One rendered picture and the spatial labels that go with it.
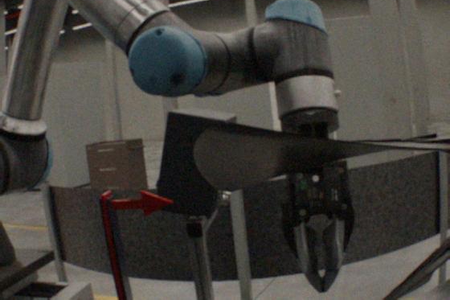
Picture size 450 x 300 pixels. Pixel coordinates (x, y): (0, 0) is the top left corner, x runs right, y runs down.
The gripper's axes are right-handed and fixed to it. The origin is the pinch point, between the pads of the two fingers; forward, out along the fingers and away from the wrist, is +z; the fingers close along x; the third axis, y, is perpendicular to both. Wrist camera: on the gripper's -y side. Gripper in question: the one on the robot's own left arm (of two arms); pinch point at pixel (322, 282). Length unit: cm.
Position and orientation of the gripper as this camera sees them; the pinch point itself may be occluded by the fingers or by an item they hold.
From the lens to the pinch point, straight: 70.9
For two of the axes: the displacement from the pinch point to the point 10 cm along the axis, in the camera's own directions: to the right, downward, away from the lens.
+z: 0.8, 9.7, -2.4
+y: -1.3, -2.3, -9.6
